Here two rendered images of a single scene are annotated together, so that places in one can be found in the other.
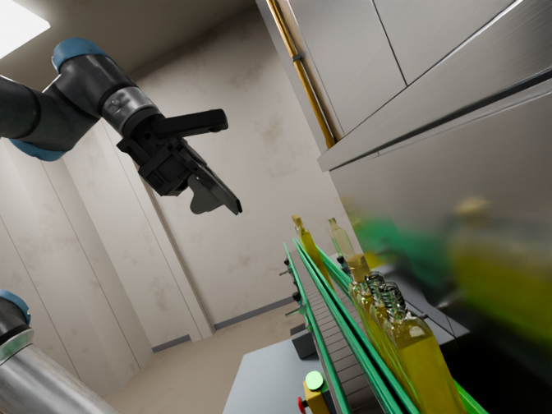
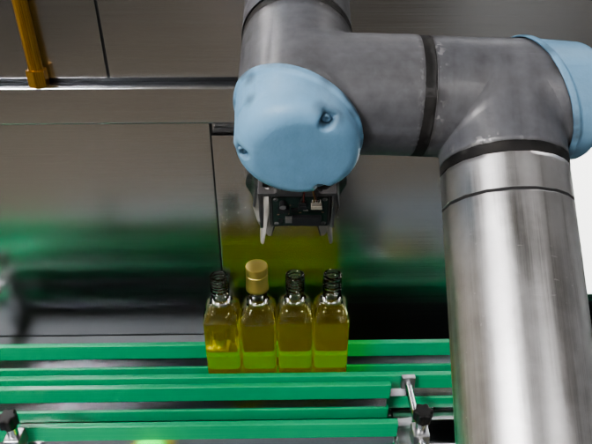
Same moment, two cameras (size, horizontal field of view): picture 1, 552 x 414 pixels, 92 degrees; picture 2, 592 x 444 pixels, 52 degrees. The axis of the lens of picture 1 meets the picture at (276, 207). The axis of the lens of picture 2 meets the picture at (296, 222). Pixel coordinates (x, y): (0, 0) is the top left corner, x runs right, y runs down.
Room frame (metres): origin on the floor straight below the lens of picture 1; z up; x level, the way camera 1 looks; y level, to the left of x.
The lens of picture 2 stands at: (0.44, 0.64, 1.72)
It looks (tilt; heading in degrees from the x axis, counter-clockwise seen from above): 33 degrees down; 270
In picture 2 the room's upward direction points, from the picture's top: straight up
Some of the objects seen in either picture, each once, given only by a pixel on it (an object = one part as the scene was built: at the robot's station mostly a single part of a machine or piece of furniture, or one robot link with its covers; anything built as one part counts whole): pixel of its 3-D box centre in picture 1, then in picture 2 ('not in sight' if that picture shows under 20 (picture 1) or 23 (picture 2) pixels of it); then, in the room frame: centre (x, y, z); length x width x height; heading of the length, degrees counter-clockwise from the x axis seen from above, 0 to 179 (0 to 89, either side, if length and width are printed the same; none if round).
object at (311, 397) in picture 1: (320, 397); not in sight; (0.69, 0.10, 0.79); 0.07 x 0.07 x 0.07; 1
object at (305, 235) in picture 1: (307, 240); not in sight; (1.49, -0.09, 1.02); 0.06 x 0.06 x 0.28; 1
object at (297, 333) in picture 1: (304, 339); not in sight; (0.97, 0.10, 0.79); 0.08 x 0.08 x 0.08; 1
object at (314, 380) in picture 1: (314, 379); not in sight; (0.69, 0.09, 0.84); 0.04 x 0.04 x 0.03
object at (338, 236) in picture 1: (342, 246); not in sight; (1.13, -0.20, 1.01); 0.06 x 0.06 x 0.26; 10
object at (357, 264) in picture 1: (359, 267); (256, 277); (0.50, -0.10, 1.14); 0.04 x 0.04 x 0.04
